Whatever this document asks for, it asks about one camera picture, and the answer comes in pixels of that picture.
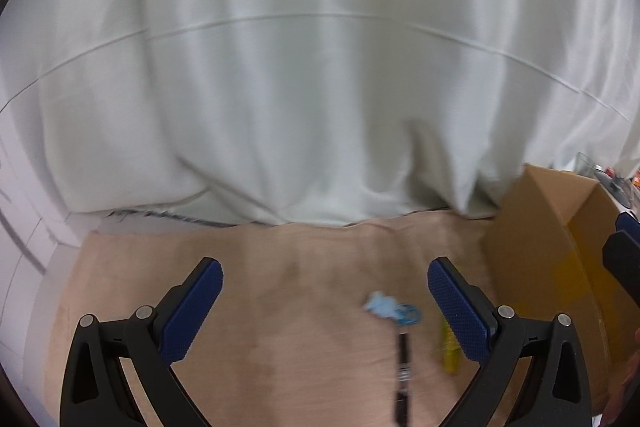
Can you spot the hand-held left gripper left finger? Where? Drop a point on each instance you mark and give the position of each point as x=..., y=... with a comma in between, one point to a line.
x=192, y=312

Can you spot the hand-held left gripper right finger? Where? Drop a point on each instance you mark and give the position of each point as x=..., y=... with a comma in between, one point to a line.
x=460, y=312

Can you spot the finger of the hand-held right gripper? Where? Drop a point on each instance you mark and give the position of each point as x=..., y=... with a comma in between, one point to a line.
x=622, y=259
x=627, y=223

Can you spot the cardboard box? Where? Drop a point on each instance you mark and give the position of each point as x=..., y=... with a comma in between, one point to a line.
x=540, y=232

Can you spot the person's right hand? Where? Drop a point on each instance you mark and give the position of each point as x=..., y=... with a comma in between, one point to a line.
x=617, y=399

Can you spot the yellow green snack packet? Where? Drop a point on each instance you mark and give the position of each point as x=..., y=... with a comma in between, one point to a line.
x=447, y=352

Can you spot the clear glass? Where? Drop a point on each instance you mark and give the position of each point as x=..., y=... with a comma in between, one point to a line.
x=586, y=164

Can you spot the black pen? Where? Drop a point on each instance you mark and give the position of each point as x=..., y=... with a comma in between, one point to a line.
x=402, y=357

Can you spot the white curtain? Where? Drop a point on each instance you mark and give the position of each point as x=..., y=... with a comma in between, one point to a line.
x=300, y=57

